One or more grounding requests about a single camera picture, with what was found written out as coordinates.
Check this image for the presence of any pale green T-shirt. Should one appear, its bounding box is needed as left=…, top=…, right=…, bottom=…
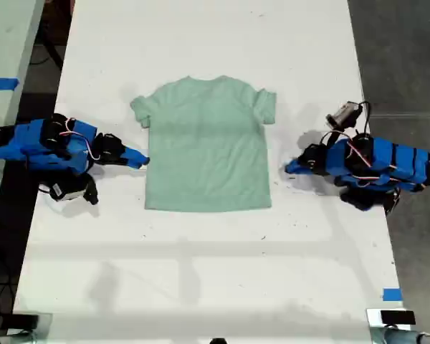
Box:
left=129, top=75, right=277, bottom=213

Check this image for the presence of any white side table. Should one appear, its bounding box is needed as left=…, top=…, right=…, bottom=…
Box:
left=0, top=0, right=46, bottom=230

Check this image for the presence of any short blue tape piece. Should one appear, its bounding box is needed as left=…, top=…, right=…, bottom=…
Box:
left=382, top=287, right=403, bottom=302

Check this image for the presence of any small black box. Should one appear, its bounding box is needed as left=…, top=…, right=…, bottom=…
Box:
left=11, top=312, right=41, bottom=329
left=380, top=310, right=416, bottom=325

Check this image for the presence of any metal table clamp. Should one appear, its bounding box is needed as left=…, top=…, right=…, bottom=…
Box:
left=369, top=324, right=430, bottom=344
left=0, top=330, right=35, bottom=344

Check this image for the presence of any arm red white wire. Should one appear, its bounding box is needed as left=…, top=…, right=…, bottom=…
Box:
left=345, top=140, right=399, bottom=188
left=59, top=117, right=102, bottom=161

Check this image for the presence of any camera black stalk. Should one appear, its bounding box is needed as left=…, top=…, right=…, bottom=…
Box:
left=320, top=125, right=349, bottom=145
left=81, top=173, right=100, bottom=206

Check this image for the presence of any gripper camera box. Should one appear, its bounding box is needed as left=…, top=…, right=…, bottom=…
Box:
left=49, top=176, right=87, bottom=203
left=325, top=101, right=363, bottom=129

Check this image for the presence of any black floor cable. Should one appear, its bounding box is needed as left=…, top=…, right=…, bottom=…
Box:
left=29, top=34, right=65, bottom=67

